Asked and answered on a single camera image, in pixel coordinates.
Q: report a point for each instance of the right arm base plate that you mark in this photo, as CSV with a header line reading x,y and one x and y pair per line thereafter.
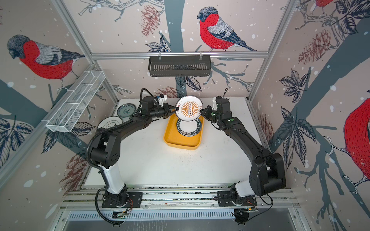
x,y
224,198

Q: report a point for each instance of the small green patterned plate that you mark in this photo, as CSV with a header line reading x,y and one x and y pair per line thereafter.
x,y
126,110

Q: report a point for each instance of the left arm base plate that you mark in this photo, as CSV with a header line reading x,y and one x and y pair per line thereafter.
x,y
134,199

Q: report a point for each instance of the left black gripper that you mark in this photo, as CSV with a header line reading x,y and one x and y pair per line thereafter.
x,y
166,108

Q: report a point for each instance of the black hanging wire basket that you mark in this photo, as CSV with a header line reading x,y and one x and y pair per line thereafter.
x,y
179,66

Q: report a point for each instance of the dark rim plate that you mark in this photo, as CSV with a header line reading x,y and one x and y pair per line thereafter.
x,y
189,128

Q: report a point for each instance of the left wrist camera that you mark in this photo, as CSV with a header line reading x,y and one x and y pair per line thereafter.
x,y
162,98

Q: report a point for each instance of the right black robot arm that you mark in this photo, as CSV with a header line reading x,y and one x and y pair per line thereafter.
x,y
267,172

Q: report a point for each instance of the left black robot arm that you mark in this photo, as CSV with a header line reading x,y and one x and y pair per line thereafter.
x,y
103,150

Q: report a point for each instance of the white mesh wall shelf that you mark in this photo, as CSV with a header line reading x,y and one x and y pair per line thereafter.
x,y
76,102

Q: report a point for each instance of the yellow plastic bin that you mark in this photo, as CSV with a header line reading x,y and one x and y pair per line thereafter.
x,y
174,139

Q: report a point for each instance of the white flower plate left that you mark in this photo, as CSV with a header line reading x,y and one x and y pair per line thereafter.
x,y
110,122

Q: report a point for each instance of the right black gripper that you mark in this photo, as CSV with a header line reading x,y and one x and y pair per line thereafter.
x,y
207,113

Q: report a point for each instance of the orange sunburst plate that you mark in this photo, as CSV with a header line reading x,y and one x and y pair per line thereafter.
x,y
189,108

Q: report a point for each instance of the aluminium mounting rail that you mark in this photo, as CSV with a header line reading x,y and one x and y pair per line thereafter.
x,y
183,198

